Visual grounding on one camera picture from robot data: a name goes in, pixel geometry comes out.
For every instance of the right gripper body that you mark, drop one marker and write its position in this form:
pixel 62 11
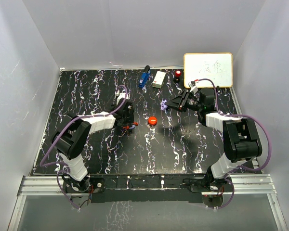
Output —
pixel 192 103

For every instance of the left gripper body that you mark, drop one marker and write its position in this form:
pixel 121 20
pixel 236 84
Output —
pixel 128 117

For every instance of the purple earbud case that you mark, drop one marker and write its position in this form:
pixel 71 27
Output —
pixel 163 105

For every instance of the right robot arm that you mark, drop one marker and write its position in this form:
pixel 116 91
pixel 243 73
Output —
pixel 241 141

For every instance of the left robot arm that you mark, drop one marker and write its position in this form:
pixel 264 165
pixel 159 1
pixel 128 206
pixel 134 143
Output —
pixel 71 139

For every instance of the orange earbud case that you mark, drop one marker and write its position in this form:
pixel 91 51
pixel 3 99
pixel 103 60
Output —
pixel 152 121

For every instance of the red black button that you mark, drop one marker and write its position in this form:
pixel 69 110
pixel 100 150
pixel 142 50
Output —
pixel 177 75

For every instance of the white box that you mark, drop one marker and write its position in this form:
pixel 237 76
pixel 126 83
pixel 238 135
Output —
pixel 159 79

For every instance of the blue black tool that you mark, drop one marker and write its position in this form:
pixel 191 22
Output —
pixel 144 76

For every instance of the white whiteboard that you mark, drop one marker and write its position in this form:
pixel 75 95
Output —
pixel 218 67

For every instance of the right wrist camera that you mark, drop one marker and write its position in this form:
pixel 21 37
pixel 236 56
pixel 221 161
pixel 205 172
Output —
pixel 193 87

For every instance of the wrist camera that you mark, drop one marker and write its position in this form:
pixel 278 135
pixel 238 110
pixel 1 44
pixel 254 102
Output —
pixel 193 87
pixel 120 96

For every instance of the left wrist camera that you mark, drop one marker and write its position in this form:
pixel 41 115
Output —
pixel 120 96

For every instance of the aluminium rail frame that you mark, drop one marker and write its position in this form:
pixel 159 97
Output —
pixel 101 188

